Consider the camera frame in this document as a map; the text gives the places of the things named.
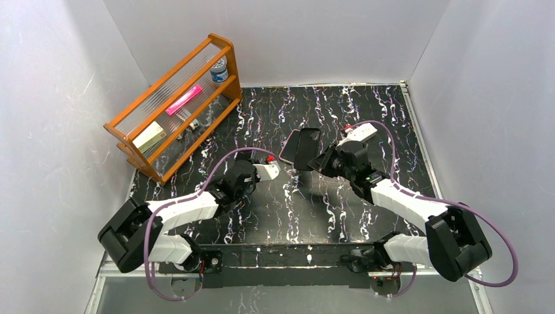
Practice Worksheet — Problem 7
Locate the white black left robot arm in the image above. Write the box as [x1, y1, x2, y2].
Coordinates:
[98, 157, 279, 273]

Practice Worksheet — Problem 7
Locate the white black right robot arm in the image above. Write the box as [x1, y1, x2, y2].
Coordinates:
[308, 141, 493, 281]

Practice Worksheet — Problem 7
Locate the phone in pink case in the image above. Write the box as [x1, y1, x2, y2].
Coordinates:
[278, 130, 300, 166]

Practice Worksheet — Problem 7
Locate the white red box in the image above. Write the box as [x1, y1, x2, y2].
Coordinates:
[345, 122, 377, 142]

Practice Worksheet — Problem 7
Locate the small item on lower shelf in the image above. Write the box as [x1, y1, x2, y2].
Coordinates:
[188, 119, 200, 130]

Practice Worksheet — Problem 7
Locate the white blue round jar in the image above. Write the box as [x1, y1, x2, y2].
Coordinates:
[209, 56, 228, 83]

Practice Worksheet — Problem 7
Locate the pink flat box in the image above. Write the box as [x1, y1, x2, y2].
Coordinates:
[166, 84, 203, 115]

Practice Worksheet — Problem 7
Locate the orange wooden shelf rack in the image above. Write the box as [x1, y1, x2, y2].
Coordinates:
[104, 33, 242, 184]

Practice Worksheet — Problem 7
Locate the cream green box on shelf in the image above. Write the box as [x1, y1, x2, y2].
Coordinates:
[132, 122, 166, 153]

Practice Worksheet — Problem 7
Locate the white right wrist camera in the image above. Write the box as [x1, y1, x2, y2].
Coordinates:
[337, 126, 367, 148]

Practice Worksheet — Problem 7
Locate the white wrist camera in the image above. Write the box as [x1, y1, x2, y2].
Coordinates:
[253, 156, 280, 181]
[337, 126, 367, 148]

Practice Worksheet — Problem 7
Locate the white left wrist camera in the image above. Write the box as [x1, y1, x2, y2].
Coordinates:
[253, 156, 280, 181]

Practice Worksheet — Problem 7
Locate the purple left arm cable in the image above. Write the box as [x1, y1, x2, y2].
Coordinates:
[143, 147, 278, 302]

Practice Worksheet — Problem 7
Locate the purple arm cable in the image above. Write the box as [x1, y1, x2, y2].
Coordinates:
[143, 147, 278, 302]
[346, 120, 520, 299]

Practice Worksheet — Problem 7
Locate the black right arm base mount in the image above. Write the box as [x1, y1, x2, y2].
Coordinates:
[339, 249, 381, 273]

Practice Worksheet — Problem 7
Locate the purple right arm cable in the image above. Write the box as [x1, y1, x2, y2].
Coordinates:
[346, 120, 520, 299]

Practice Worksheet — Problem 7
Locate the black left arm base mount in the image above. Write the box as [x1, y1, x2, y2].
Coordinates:
[199, 249, 223, 274]

